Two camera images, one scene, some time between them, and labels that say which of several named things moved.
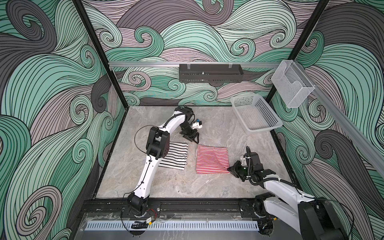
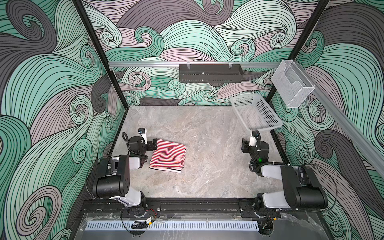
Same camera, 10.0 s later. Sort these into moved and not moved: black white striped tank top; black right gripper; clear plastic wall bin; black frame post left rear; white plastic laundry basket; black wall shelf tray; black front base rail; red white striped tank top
Moved: red white striped tank top; black white striped tank top; black right gripper
Not moved: clear plastic wall bin; black front base rail; white plastic laundry basket; black frame post left rear; black wall shelf tray
